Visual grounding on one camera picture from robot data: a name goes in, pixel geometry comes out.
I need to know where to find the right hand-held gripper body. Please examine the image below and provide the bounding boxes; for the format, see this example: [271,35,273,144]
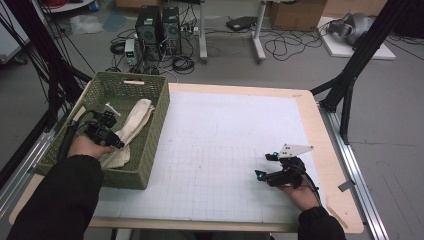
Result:
[266,143,314,188]

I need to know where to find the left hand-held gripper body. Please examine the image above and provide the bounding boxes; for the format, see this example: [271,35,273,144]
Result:
[84,102,122,146]

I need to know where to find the cream egg-print cloth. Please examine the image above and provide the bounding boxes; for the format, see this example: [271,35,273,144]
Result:
[99,98,156,170]

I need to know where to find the green woven basket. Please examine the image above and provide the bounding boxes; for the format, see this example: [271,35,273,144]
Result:
[36,71,171,190]

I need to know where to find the person's left hand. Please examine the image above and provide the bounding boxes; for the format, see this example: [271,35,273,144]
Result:
[67,134,116,160]

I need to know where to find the person's right hand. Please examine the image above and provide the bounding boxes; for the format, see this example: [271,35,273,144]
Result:
[278,184,318,212]

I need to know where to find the white grid mat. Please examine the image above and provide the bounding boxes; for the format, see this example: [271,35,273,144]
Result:
[88,91,326,225]

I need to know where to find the grey power supply unit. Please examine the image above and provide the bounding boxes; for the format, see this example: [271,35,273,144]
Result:
[124,38,138,67]

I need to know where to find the clear plastic bag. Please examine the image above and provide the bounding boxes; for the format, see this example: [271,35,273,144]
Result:
[69,13,104,36]

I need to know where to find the large black computer tower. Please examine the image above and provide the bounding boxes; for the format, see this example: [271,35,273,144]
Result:
[134,5,164,63]

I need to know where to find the white desk leg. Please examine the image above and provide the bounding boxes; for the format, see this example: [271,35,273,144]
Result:
[198,0,209,64]
[251,0,268,64]

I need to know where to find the slim black computer tower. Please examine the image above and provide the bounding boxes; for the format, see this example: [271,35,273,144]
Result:
[162,6,183,56]

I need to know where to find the white foam board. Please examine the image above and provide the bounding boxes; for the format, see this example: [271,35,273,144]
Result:
[318,16,397,61]

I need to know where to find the white power strip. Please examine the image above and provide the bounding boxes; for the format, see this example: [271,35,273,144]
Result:
[179,24,200,36]

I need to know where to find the flat black device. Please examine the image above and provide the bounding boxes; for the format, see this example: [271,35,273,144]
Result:
[225,15,258,33]

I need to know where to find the large cardboard box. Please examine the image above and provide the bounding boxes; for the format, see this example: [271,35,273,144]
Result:
[268,0,328,32]

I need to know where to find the grey helmet-shaped device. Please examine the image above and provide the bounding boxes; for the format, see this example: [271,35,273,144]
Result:
[327,12,376,46]

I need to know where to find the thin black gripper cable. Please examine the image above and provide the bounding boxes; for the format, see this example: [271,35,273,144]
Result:
[296,163,322,204]

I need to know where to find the thick black gripper cable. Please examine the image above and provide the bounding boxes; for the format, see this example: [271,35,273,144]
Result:
[58,109,101,161]

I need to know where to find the small grey metal bracket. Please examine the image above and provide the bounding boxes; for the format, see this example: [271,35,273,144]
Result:
[338,180,357,193]

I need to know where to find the aluminium rail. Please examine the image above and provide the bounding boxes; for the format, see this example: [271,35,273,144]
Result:
[318,103,390,240]
[0,129,56,219]

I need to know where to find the black metal frame stand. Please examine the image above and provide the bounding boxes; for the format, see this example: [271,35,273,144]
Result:
[0,0,93,189]
[309,0,414,145]

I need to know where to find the coiled black cable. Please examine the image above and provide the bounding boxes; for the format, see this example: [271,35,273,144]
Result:
[171,54,196,75]

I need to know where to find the tangled black floor cable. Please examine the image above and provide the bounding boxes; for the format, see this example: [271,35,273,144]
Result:
[264,28,331,62]

